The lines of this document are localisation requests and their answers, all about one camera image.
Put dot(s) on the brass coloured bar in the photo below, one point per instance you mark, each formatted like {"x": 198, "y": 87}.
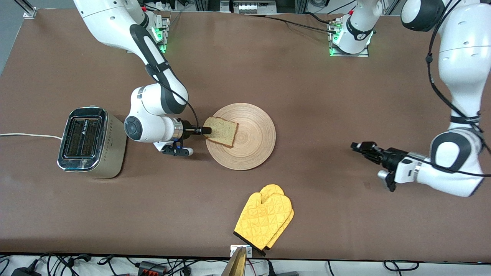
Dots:
{"x": 236, "y": 266}

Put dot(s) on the aluminium profile bar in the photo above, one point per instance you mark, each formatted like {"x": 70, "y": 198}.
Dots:
{"x": 27, "y": 9}

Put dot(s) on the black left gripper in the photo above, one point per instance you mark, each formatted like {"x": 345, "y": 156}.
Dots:
{"x": 392, "y": 157}

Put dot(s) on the black power adapter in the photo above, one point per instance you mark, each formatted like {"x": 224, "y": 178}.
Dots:
{"x": 25, "y": 273}

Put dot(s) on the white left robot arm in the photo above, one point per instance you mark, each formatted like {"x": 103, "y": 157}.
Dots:
{"x": 464, "y": 57}

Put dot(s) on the silver two-slot toaster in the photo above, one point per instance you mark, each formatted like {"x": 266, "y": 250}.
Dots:
{"x": 109, "y": 153}

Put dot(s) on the small metal bracket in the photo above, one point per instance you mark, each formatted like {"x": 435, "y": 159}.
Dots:
{"x": 232, "y": 251}

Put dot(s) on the yellow quilted oven mitt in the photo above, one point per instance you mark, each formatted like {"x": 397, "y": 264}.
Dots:
{"x": 261, "y": 218}
{"x": 272, "y": 189}

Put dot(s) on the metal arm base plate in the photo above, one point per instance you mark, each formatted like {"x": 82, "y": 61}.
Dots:
{"x": 165, "y": 42}
{"x": 364, "y": 54}

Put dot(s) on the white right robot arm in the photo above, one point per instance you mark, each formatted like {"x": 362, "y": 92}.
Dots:
{"x": 151, "y": 128}

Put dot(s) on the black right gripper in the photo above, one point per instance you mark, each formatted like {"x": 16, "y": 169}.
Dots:
{"x": 188, "y": 129}

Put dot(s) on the red and black connector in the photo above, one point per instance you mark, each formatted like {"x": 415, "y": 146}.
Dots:
{"x": 151, "y": 267}

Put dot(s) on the brown bread slice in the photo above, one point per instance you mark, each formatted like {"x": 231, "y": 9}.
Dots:
{"x": 224, "y": 132}

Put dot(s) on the round wooden plate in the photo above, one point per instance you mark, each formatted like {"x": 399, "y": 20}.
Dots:
{"x": 253, "y": 138}

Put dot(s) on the grey power strip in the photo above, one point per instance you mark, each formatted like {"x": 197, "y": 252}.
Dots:
{"x": 249, "y": 7}

